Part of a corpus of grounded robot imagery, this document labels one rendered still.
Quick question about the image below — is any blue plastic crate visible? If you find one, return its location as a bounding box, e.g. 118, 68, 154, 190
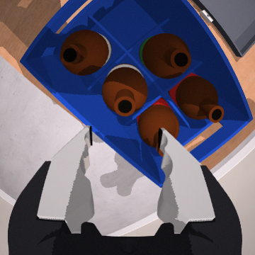
20, 0, 253, 188

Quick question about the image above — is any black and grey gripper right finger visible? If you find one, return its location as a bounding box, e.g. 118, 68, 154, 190
157, 128, 242, 255

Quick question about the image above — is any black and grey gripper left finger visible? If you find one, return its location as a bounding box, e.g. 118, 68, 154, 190
8, 125, 94, 255

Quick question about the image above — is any dark grey tray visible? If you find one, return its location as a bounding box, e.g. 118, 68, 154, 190
192, 0, 255, 57

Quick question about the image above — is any brown glass bottle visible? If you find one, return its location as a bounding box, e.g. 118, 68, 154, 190
139, 33, 191, 79
102, 64, 148, 116
168, 72, 224, 123
137, 97, 180, 156
59, 30, 112, 76

